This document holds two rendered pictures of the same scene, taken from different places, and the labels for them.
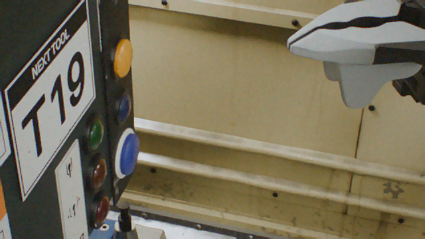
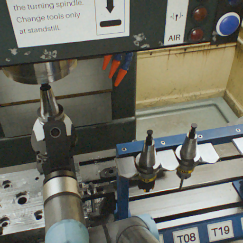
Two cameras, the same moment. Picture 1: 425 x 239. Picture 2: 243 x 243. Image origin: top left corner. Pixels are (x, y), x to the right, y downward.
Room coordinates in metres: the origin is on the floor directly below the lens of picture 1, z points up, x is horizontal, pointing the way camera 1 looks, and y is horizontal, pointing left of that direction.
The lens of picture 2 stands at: (0.08, -0.28, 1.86)
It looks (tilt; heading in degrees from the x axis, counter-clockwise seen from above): 42 degrees down; 63
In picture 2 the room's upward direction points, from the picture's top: 1 degrees counter-clockwise
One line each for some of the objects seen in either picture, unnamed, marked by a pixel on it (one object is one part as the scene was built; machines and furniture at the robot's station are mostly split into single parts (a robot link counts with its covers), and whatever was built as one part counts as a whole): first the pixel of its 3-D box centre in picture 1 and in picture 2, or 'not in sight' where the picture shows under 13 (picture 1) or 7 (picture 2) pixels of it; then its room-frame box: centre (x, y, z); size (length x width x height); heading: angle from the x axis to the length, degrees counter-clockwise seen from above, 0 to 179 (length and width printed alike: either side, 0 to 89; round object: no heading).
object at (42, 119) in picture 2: not in sight; (51, 114); (0.20, 0.34, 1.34); 0.06 x 0.06 x 0.03
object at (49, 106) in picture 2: not in sight; (48, 99); (0.20, 0.34, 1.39); 0.04 x 0.04 x 0.07
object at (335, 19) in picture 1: (340, 48); not in sight; (0.49, -0.09, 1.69); 0.09 x 0.03 x 0.06; 105
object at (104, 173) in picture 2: not in sight; (135, 171); (0.47, 0.38, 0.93); 0.26 x 0.05 x 0.06; 170
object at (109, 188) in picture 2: not in sight; (94, 197); (0.28, 0.32, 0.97); 0.13 x 0.03 x 0.15; 165
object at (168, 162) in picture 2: not in sight; (167, 160); (0.44, 0.17, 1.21); 0.07 x 0.05 x 0.01; 75
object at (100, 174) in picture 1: (97, 173); (200, 14); (0.38, 0.07, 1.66); 0.02 x 0.01 x 0.02; 165
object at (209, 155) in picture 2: not in sight; (207, 153); (0.55, 0.15, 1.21); 0.07 x 0.05 x 0.01; 75
